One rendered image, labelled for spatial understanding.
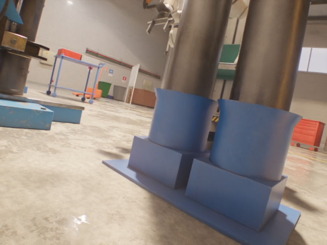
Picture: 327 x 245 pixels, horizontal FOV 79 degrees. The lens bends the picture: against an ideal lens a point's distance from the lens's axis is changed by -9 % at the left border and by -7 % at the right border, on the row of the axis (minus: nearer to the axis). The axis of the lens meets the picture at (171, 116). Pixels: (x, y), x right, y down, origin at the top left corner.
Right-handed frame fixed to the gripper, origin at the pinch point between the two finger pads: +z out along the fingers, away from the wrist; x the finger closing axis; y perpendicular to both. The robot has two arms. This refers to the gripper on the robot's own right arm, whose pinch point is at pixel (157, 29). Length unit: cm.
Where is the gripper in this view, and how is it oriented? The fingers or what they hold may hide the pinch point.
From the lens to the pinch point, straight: 149.6
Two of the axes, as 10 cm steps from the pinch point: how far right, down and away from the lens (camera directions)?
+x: -8.6, -1.0, 5.0
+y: 4.1, 4.7, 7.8
